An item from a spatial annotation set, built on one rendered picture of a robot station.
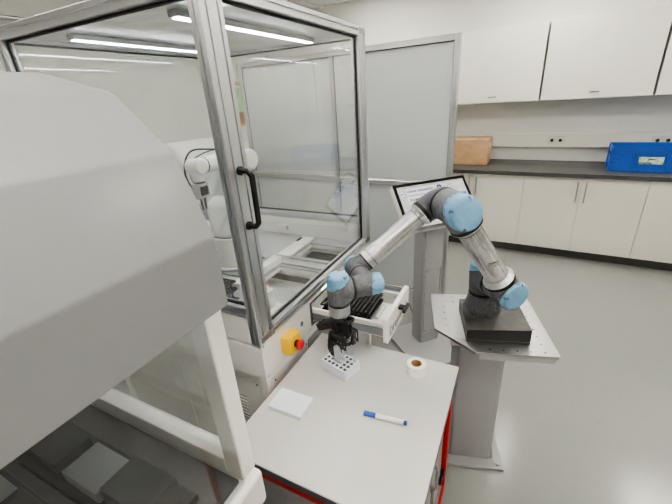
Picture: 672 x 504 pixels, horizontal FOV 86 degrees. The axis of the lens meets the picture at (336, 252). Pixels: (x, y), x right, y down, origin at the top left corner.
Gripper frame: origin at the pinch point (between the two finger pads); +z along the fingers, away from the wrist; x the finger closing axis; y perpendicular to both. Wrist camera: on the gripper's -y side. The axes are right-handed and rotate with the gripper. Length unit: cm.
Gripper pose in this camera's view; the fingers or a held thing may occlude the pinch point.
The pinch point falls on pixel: (338, 357)
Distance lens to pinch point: 138.9
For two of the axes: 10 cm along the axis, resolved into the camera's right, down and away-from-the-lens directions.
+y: 7.5, 2.2, -6.3
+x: 6.6, -3.3, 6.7
